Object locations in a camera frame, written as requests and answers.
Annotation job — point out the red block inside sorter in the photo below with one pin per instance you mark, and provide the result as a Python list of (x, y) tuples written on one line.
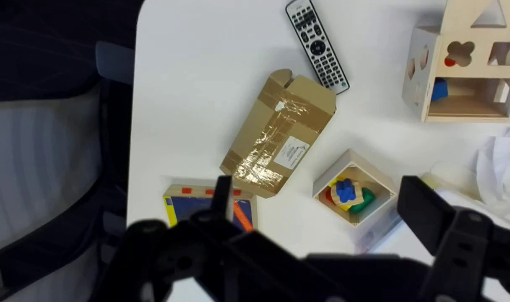
[(452, 61)]

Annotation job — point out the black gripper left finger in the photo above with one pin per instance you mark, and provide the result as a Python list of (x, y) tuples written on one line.
[(172, 262)]

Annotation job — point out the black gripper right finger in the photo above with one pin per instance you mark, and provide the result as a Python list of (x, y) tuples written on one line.
[(467, 252)]

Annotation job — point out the grey mesh office chair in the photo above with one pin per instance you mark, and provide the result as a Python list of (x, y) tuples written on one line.
[(38, 161)]

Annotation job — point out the flattened cardboard box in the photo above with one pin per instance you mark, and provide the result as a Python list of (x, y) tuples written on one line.
[(278, 134)]

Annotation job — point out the yellow wooden block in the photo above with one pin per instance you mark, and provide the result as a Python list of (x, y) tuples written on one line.
[(335, 198)]

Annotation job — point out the blue flowery block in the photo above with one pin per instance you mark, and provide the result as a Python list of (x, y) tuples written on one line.
[(347, 191)]

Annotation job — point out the black remote control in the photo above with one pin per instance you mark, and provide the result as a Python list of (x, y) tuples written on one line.
[(316, 44)]

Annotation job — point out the red wooden block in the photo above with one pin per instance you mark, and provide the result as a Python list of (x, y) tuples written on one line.
[(328, 195)]

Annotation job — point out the blue block inside sorter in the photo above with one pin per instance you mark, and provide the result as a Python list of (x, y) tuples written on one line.
[(441, 91)]

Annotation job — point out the blue and orange puzzle box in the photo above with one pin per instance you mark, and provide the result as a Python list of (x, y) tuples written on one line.
[(191, 207)]

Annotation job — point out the small open wooden box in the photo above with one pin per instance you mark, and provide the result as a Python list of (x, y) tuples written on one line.
[(350, 161)]

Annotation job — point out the green wooden block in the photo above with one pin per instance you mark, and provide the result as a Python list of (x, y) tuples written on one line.
[(367, 202)]

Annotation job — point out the wooden shape sorter box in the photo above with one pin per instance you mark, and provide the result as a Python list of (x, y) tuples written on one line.
[(467, 27)]

